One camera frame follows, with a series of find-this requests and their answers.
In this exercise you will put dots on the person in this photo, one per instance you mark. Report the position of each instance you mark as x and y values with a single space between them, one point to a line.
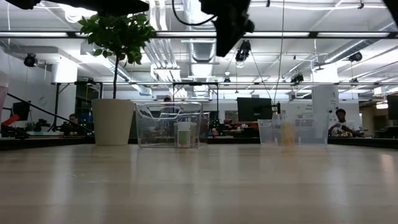
342 124
74 121

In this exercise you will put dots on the black monitor on arm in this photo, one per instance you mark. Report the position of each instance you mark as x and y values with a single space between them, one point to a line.
255 109

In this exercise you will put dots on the black overhead camera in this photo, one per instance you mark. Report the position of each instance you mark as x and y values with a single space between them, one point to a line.
243 51

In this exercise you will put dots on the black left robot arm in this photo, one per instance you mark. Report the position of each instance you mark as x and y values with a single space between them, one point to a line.
109 6

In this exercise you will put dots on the frosted clear bin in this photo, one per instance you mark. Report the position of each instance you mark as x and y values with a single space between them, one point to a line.
311 133

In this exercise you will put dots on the black ceiling spotlight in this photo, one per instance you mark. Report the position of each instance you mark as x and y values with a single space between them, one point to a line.
30 60
355 56

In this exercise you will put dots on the black table rail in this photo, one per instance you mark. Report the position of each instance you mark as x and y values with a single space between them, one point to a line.
46 142

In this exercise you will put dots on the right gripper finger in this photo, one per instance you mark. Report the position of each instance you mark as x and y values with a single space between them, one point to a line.
227 40

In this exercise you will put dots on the yellow medicine bottle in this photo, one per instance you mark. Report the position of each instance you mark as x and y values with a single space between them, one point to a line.
288 135

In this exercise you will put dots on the beige plant pot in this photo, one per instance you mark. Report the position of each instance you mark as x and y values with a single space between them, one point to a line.
112 124

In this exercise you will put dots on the green medicine bottle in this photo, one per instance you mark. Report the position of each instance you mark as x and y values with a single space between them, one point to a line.
184 138

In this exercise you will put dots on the black monitor at edge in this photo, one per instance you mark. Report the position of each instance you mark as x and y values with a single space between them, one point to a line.
393 107

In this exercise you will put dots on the green leafy plant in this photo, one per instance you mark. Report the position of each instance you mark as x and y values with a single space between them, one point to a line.
118 34

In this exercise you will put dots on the overhead light bar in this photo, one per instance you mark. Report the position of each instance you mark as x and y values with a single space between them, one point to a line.
280 34

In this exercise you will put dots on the small tilted black monitor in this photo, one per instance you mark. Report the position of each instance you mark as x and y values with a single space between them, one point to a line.
21 110

